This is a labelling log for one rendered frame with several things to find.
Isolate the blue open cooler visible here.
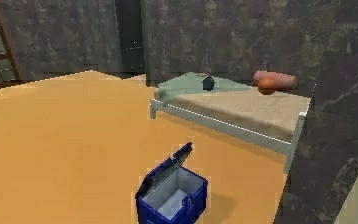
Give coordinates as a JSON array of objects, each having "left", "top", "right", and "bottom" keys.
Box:
[{"left": 134, "top": 142, "right": 209, "bottom": 224}]

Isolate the pale green blanket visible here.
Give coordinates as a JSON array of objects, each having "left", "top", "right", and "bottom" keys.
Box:
[{"left": 154, "top": 71, "right": 259, "bottom": 107}]

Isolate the small dark blue object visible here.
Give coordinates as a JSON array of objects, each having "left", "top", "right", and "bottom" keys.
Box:
[{"left": 202, "top": 76, "right": 216, "bottom": 92}]

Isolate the dark room door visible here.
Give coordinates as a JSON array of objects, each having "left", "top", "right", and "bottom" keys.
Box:
[{"left": 114, "top": 0, "right": 147, "bottom": 75}]

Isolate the orange pillow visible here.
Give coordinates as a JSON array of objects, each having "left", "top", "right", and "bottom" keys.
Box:
[{"left": 257, "top": 76, "right": 286, "bottom": 96}]

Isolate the pink pillow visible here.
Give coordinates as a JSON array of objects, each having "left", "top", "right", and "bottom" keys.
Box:
[{"left": 252, "top": 70, "right": 298, "bottom": 90}]

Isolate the grey frame bed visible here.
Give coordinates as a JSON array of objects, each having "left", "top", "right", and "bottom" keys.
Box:
[{"left": 149, "top": 71, "right": 312, "bottom": 174}]

